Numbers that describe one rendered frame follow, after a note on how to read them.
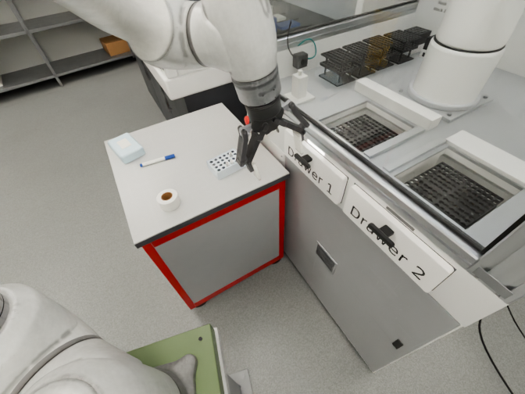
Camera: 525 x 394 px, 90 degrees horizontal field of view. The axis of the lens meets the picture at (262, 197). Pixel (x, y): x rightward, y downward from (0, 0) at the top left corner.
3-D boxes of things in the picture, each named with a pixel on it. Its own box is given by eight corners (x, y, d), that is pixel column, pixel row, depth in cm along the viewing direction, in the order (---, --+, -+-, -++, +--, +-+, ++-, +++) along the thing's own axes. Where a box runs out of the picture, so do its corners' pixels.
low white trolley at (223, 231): (194, 318, 138) (133, 244, 80) (161, 234, 174) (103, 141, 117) (285, 265, 155) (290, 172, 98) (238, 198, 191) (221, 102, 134)
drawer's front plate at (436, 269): (426, 294, 61) (450, 274, 53) (341, 210, 78) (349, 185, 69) (431, 290, 61) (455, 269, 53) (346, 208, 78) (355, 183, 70)
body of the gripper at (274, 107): (251, 113, 51) (262, 147, 58) (287, 92, 52) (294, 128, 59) (234, 97, 55) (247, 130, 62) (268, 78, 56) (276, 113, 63)
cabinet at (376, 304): (370, 379, 117) (468, 334, 57) (257, 220, 177) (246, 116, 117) (496, 274, 146) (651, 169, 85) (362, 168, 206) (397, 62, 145)
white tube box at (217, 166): (219, 180, 97) (216, 173, 94) (208, 168, 101) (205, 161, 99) (246, 166, 101) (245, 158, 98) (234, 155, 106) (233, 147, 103)
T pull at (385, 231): (390, 248, 60) (392, 246, 59) (366, 226, 64) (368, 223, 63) (401, 241, 61) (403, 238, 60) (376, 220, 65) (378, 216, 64)
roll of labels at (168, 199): (166, 215, 87) (162, 207, 84) (156, 203, 91) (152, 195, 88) (183, 204, 90) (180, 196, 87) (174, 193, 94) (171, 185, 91)
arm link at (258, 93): (287, 66, 47) (291, 94, 51) (262, 49, 52) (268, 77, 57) (244, 90, 45) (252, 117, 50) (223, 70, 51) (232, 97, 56)
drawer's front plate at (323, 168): (336, 205, 79) (343, 180, 71) (283, 153, 96) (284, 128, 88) (341, 202, 80) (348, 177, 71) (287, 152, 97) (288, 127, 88)
